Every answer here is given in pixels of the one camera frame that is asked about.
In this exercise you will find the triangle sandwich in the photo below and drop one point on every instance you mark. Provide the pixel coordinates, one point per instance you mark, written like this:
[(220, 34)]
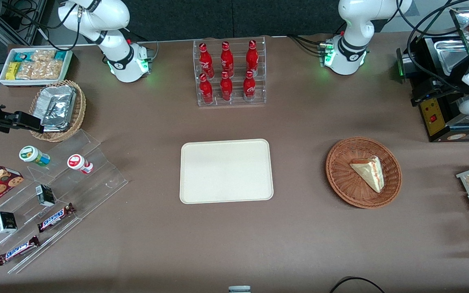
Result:
[(371, 173)]

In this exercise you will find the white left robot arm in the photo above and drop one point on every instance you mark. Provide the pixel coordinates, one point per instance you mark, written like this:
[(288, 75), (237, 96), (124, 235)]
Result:
[(350, 28)]

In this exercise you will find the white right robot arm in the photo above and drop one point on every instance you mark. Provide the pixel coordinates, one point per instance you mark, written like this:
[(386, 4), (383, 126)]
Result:
[(118, 53)]

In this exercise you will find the tan wicker basket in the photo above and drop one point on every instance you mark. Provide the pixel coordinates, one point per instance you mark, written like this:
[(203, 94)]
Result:
[(77, 110)]

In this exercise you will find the cream plastic tray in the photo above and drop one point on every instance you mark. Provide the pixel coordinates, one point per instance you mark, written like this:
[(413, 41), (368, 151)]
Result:
[(226, 171)]

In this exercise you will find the round brown wicker basket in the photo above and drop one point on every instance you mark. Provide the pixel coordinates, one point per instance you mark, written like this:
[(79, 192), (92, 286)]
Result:
[(340, 175)]

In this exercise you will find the silver foil packet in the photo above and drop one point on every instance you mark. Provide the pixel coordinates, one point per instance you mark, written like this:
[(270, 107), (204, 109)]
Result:
[(59, 94), (57, 116)]

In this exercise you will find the green-lid white cup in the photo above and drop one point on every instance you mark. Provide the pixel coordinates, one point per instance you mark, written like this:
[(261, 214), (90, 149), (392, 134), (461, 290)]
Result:
[(31, 154)]

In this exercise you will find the white rectangular snack bin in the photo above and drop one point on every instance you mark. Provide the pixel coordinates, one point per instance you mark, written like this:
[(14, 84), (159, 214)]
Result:
[(4, 79)]

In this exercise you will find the yellow snack bar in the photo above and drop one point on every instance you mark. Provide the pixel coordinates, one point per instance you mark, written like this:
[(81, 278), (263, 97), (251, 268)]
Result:
[(12, 71)]

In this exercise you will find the clear bag of granola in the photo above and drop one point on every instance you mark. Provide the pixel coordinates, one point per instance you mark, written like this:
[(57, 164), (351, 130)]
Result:
[(44, 55), (39, 70)]

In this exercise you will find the red-lid white cup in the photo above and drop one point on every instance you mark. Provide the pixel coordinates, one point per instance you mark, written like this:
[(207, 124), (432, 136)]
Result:
[(77, 162)]

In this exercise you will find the teal snack pack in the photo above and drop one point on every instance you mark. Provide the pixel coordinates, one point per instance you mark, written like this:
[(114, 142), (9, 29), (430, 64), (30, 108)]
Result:
[(23, 56), (60, 55)]

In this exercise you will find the small black drink carton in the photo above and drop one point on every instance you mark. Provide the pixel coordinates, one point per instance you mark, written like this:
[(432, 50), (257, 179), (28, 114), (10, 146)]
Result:
[(5, 222), (45, 195)]

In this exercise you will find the clear acrylic stepped display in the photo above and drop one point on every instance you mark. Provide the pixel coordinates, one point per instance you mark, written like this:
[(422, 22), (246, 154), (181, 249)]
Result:
[(96, 179)]

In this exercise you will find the brown Snickers bar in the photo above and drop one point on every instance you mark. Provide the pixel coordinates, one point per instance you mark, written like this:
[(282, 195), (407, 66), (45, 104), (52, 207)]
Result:
[(18, 250), (55, 217)]

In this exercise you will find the red cola bottle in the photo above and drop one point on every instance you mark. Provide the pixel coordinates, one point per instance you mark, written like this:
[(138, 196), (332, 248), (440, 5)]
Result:
[(206, 89), (227, 59), (249, 86), (226, 87), (205, 61), (252, 57)]

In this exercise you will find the clear acrylic bottle rack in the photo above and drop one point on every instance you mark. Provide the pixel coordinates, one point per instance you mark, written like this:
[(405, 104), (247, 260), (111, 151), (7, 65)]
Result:
[(236, 101)]

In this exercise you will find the small grey device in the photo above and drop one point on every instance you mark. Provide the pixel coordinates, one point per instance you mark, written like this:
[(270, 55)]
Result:
[(239, 289)]

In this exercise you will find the black countertop machine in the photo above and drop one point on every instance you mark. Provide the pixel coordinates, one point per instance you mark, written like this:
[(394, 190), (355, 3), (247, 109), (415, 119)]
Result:
[(434, 81)]

